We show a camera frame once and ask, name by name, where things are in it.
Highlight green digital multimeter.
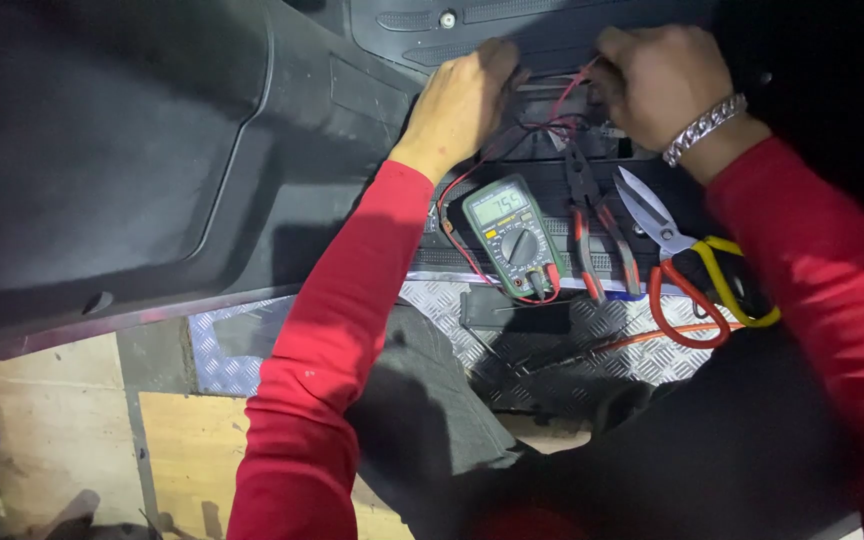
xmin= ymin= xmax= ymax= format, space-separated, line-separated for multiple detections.
xmin=462 ymin=174 xmax=568 ymax=300

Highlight person's right hand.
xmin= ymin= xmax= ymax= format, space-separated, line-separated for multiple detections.
xmin=586 ymin=24 xmax=736 ymax=154

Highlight orange cable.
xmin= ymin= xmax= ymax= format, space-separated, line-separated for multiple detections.
xmin=589 ymin=321 xmax=747 ymax=354

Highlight silver chain bracelet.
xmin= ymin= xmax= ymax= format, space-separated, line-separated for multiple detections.
xmin=661 ymin=93 xmax=749 ymax=169

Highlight red black handled pliers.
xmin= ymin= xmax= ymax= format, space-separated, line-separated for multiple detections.
xmin=563 ymin=141 xmax=643 ymax=306

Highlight silver diamond plate ramp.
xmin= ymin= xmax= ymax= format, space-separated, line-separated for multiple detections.
xmin=188 ymin=279 xmax=741 ymax=421

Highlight person's black trousers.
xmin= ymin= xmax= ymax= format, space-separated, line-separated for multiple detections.
xmin=342 ymin=303 xmax=864 ymax=540

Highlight person's left hand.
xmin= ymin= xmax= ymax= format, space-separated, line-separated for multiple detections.
xmin=389 ymin=37 xmax=531 ymax=186

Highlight black scooter body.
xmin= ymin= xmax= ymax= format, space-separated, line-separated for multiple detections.
xmin=0 ymin=0 xmax=864 ymax=376

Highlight black multimeter probe lead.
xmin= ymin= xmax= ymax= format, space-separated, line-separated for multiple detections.
xmin=477 ymin=112 xmax=591 ymax=303

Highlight red yellow handled tin snips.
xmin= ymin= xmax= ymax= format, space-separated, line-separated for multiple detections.
xmin=612 ymin=165 xmax=783 ymax=351

